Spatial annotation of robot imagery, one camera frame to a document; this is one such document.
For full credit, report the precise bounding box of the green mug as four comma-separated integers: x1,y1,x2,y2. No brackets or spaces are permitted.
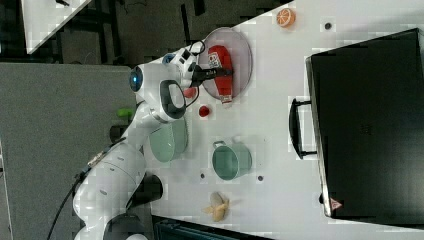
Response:
212,141,253,181

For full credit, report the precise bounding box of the red plush ketchup bottle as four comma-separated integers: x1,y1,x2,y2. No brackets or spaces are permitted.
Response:
208,45,233,104

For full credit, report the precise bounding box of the green perforated colander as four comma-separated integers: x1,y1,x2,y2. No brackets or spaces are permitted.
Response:
149,118,188,163

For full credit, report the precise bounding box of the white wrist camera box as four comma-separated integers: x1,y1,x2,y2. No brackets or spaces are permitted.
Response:
175,48,197,72

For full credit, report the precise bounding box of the orange slice toy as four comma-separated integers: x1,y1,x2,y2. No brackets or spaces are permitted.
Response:
276,8,296,28

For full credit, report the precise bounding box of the black cylinder container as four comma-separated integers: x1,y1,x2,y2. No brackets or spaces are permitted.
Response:
109,125,128,143

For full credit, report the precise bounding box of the small red plush strawberry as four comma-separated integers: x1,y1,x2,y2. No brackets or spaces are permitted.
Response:
199,106,210,117

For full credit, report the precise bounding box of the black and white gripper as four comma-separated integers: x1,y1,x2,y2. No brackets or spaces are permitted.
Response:
190,66,233,87

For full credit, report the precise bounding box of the lilac round plate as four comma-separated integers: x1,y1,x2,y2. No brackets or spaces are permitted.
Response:
197,27,253,100

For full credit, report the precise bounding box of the pink plush strawberry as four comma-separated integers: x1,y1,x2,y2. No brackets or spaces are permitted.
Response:
183,87,197,99

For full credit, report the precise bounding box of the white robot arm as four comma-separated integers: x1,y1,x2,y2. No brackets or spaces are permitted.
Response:
73,48,233,240

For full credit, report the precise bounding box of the peeled banana toy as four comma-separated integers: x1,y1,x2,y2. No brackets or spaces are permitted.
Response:
202,192,240,222

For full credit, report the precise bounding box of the blue cup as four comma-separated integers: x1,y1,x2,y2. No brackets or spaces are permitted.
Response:
162,53,175,64

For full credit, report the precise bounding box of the green plush lime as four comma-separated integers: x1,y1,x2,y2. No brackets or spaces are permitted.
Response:
117,108,135,118

